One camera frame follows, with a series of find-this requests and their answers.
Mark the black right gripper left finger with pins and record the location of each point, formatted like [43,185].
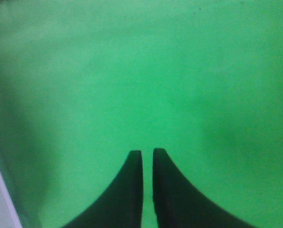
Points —
[120,205]

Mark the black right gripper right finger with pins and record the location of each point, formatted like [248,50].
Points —
[179,204]

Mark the white microwave door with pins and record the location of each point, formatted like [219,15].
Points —
[1,194]

